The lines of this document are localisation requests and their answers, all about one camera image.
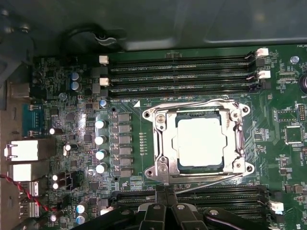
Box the red wire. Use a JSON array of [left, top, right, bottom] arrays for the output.
[[0, 174, 59, 213]]

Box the CPU with silver top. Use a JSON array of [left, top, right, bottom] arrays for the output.
[[170, 109, 229, 173]]

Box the metal wire locking lever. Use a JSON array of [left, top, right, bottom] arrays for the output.
[[153, 98, 241, 113], [165, 174, 244, 194]]

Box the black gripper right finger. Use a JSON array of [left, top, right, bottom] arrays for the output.
[[165, 184, 262, 230]]

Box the silver coin battery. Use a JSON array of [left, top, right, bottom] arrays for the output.
[[298, 71, 307, 95]]

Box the blue port connector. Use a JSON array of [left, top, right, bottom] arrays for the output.
[[22, 104, 51, 138]]

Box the green motherboard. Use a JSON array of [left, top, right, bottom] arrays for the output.
[[30, 44, 307, 230]]

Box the black PC case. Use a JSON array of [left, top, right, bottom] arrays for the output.
[[0, 0, 307, 230]]

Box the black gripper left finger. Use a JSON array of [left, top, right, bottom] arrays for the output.
[[81, 184, 169, 230]]

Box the CPU socket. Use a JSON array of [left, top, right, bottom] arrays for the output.
[[141, 98, 255, 185]]

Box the silver port block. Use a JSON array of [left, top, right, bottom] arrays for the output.
[[3, 139, 39, 161]]

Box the black cable in clip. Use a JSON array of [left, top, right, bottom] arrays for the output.
[[61, 23, 127, 47]]

